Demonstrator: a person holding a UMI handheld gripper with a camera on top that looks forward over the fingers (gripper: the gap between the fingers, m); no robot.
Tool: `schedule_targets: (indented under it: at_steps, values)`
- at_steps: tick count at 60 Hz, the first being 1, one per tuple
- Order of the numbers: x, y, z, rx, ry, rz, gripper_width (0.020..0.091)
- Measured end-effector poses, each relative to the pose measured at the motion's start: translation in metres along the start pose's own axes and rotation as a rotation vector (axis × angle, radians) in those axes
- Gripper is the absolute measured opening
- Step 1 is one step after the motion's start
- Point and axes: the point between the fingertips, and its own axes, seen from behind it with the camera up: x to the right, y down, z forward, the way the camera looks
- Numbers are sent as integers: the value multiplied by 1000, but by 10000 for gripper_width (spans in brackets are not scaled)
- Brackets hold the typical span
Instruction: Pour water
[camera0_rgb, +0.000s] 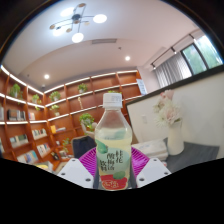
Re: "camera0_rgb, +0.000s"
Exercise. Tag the wooden shelf unit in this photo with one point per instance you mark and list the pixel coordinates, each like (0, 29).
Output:
(66, 100)

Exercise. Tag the black track light rail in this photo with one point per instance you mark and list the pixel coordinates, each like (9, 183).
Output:
(171, 50)

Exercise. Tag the wooden artist mannequin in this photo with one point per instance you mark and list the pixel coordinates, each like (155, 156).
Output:
(88, 129)

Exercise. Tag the white vase with flowers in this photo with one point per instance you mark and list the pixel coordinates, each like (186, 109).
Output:
(175, 140)

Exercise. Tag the round recessed ceiling light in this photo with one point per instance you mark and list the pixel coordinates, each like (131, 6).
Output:
(127, 58)
(46, 76)

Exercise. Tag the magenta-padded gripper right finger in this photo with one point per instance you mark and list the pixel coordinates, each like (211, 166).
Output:
(151, 171)

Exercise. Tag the clear drink bottle green label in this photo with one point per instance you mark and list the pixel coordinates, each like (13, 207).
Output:
(113, 140)

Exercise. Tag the window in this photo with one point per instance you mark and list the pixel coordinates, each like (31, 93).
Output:
(203, 53)

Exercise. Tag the white wall outlet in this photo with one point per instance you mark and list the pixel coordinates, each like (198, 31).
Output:
(144, 119)

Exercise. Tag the ceiling air vent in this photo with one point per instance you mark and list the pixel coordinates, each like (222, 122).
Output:
(104, 41)

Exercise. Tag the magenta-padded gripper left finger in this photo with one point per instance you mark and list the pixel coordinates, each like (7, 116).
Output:
(75, 171)

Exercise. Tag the grey window curtain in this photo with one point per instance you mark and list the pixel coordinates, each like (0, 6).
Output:
(173, 70)

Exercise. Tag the multi-bulb ceiling lamp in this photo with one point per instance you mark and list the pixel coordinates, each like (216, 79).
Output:
(77, 18)

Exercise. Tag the dark office chair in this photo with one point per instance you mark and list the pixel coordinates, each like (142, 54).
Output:
(83, 146)

